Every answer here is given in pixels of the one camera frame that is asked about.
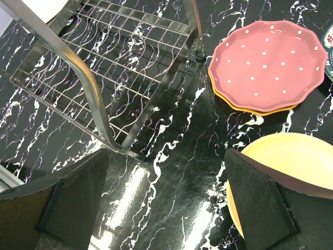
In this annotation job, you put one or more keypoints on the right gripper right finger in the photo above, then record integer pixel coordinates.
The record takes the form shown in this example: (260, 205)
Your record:
(278, 211)

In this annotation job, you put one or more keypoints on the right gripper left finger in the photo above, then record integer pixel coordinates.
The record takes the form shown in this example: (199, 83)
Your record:
(55, 211)

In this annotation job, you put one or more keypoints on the beige tan round plate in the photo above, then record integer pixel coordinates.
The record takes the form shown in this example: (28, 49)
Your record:
(298, 155)

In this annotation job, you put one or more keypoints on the pink dotted plate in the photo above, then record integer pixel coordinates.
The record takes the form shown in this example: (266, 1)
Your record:
(268, 65)

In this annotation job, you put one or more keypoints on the teal-rimmed lettered plate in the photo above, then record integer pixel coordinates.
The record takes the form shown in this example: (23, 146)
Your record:
(326, 42)

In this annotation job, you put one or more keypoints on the square black-rimmed plate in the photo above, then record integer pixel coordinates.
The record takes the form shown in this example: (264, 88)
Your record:
(46, 10)

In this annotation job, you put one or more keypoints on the stainless steel dish rack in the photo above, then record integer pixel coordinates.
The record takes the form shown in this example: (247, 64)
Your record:
(103, 66)

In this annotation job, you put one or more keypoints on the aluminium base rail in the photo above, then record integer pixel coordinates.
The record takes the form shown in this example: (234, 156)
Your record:
(8, 180)

